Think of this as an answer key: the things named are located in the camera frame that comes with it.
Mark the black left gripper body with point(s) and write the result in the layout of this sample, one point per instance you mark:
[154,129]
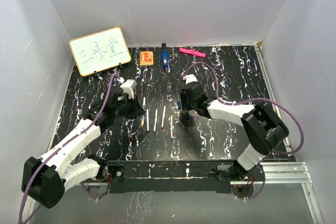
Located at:
[128,108]

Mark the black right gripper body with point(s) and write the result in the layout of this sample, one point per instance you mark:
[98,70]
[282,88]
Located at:
[187,104]

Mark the white pen with blue tip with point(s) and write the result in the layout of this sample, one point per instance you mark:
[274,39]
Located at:
[147,121]

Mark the white pen with purple tip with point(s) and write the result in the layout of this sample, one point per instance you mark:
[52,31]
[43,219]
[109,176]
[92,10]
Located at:
[155,121]

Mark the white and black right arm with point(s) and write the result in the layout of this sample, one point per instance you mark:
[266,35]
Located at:
[264,128]

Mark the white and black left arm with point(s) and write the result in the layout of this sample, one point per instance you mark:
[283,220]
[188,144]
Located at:
[47,178]

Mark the white pen with green tip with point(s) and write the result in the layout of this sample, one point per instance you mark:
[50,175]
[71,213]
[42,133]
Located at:
[171,128]

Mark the white pen with red tip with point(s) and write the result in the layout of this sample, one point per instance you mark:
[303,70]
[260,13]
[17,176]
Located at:
[163,117]

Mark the pink plastic tool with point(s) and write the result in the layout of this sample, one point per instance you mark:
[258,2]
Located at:
[192,52]

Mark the blue stapler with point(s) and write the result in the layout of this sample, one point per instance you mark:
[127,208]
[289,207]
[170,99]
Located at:
[164,56]

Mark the small orange notebook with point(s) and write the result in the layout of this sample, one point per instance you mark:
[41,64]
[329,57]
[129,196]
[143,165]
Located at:
[146,58]

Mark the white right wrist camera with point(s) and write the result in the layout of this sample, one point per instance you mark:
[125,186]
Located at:
[189,78]

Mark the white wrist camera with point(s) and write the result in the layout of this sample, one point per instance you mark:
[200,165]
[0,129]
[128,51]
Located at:
[128,87]
[189,78]

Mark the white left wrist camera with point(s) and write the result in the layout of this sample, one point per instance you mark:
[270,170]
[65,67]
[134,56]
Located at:
[128,87]

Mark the small whiteboard with yellow frame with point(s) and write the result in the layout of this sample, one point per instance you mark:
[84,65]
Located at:
[100,51]

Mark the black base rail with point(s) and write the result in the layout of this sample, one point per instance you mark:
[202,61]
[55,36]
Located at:
[167,176]

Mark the aluminium frame rail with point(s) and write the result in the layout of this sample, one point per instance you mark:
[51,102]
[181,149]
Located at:
[292,172]

